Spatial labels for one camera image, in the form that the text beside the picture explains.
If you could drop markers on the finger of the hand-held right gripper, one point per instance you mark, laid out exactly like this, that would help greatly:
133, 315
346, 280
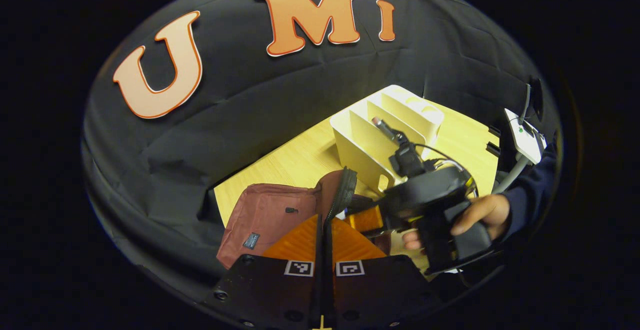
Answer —
367, 219

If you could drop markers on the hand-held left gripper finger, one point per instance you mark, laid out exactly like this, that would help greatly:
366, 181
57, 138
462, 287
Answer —
319, 290
329, 290

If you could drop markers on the cream bookshelf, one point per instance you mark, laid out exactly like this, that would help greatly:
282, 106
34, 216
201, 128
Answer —
365, 149

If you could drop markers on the maroon schoolbag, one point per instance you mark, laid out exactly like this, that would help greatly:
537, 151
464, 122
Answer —
270, 215

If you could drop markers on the black table clamp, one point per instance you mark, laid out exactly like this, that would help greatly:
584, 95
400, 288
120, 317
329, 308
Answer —
494, 130
493, 148

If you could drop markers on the white device box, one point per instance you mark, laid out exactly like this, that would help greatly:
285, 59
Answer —
525, 137

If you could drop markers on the dark metal stand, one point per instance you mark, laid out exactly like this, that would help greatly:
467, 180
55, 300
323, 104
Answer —
534, 99

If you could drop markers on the black backdrop cloth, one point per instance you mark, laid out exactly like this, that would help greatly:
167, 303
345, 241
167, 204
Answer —
225, 119

